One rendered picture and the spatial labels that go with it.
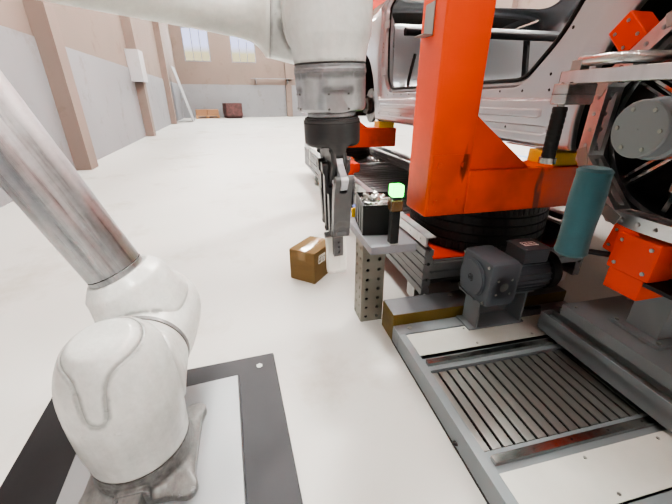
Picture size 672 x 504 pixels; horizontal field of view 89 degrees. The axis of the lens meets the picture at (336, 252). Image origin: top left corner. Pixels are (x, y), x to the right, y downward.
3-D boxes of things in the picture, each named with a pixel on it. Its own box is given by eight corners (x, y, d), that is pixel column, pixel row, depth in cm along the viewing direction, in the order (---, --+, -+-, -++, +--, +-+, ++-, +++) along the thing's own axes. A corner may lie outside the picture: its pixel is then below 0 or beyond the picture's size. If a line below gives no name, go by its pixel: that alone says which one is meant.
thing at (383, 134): (395, 146, 309) (398, 104, 294) (339, 148, 298) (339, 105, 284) (388, 144, 324) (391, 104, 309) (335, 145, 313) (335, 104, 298)
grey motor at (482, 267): (568, 329, 135) (596, 248, 120) (474, 345, 126) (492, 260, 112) (534, 304, 151) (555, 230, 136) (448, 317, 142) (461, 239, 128)
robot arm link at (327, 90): (299, 63, 38) (302, 121, 40) (377, 62, 39) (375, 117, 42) (289, 67, 45) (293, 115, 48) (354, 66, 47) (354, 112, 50)
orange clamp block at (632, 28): (669, 34, 88) (653, 10, 91) (646, 33, 86) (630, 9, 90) (642, 58, 95) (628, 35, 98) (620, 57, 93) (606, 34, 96)
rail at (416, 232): (439, 283, 150) (445, 236, 141) (419, 285, 148) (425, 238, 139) (326, 173, 369) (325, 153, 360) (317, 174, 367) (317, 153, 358)
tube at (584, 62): (705, 67, 76) (727, 10, 72) (638, 65, 72) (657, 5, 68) (628, 72, 92) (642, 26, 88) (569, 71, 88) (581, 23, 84)
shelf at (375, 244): (416, 251, 121) (417, 243, 120) (370, 255, 117) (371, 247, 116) (375, 214, 159) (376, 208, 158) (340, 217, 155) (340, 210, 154)
